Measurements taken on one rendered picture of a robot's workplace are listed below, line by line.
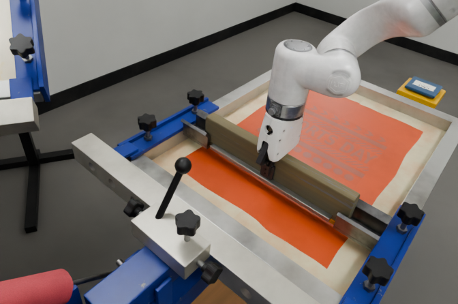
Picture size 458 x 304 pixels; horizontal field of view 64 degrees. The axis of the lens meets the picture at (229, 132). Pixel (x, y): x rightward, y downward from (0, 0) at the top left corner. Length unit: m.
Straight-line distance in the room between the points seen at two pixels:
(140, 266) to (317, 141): 0.60
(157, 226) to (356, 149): 0.61
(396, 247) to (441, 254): 1.51
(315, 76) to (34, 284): 0.52
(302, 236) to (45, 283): 0.47
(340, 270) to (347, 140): 0.42
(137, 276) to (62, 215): 1.54
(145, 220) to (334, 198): 0.36
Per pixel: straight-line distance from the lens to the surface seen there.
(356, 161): 1.01
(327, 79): 0.65
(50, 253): 2.00
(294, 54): 0.65
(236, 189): 0.84
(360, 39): 0.74
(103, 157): 0.80
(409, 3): 0.64
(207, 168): 0.89
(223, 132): 0.86
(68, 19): 2.75
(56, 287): 0.59
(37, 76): 0.85
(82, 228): 2.05
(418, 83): 1.46
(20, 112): 0.77
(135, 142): 0.89
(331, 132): 1.08
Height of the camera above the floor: 1.56
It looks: 37 degrees down
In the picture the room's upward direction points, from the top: 6 degrees clockwise
